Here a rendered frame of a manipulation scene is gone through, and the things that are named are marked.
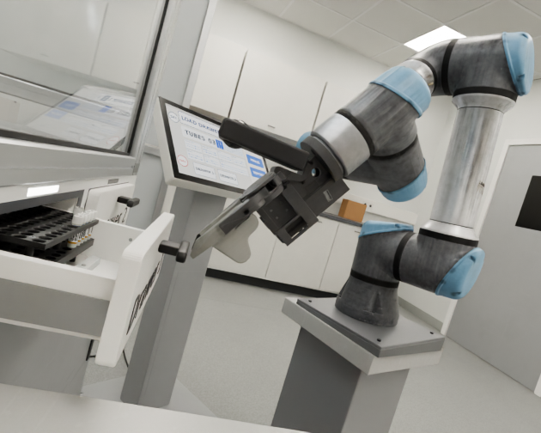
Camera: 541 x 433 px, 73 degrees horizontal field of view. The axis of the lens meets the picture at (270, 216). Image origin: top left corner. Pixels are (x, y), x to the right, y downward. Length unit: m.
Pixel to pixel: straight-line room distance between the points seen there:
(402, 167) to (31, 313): 0.46
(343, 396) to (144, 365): 0.88
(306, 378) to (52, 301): 0.68
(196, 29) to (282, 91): 1.91
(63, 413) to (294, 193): 0.32
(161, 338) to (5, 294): 1.13
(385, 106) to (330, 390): 0.63
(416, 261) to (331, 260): 3.11
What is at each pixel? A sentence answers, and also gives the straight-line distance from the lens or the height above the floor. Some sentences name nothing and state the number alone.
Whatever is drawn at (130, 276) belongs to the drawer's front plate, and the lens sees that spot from 0.35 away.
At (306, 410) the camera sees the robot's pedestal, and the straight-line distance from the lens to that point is 0.97.
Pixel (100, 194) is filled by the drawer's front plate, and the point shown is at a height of 0.92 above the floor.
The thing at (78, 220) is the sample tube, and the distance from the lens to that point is 0.52.
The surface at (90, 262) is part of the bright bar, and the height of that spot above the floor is 0.85.
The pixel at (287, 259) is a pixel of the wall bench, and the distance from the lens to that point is 3.72.
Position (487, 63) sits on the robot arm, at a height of 1.36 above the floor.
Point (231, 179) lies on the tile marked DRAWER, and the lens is 1.33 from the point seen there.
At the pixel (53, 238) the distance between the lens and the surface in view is 0.45.
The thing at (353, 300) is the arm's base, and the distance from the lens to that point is 0.88.
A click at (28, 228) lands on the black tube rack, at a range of 0.47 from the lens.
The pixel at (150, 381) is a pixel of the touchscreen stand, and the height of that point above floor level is 0.18.
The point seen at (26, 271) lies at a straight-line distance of 0.39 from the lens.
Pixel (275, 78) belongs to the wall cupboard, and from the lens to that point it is 3.97.
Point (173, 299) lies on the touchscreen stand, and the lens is 1.45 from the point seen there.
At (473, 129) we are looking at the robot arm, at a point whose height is 1.23.
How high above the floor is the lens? 1.02
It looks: 5 degrees down
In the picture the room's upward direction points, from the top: 16 degrees clockwise
